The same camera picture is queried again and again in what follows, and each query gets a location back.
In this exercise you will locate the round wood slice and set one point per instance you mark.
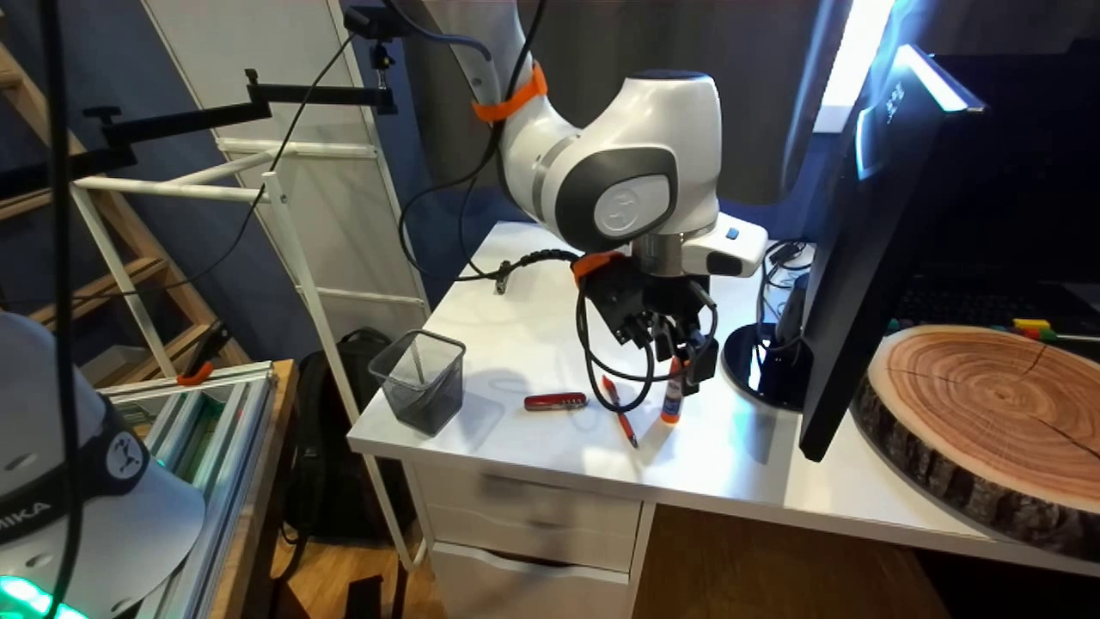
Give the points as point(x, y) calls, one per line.
point(983, 413)

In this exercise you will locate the white tube rack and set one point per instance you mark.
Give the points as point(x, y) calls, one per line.
point(160, 187)

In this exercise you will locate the glass side table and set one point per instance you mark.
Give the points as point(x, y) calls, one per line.
point(227, 459)

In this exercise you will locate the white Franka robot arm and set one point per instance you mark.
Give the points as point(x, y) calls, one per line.
point(606, 138)

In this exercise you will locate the white drawer unit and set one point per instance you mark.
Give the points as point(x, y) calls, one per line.
point(526, 517)

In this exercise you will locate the black mesh basket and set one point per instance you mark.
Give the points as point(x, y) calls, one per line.
point(418, 382)

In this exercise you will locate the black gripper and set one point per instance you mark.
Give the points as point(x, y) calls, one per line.
point(648, 302)

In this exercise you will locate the white board panel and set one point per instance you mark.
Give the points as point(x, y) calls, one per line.
point(331, 209)

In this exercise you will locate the glue stick with orange cap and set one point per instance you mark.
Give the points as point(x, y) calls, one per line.
point(672, 409)

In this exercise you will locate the wooden ladder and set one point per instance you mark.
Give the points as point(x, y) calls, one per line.
point(125, 281)

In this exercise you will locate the red marker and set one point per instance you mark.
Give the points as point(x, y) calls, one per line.
point(554, 402)

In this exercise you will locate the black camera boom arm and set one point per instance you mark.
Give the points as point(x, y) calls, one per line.
point(172, 120)

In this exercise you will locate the black computer monitor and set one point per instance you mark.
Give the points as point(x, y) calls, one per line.
point(861, 287)

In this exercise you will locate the orange pen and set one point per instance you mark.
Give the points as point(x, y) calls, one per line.
point(625, 421)

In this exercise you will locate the black bag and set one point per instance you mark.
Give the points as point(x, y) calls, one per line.
point(331, 450)

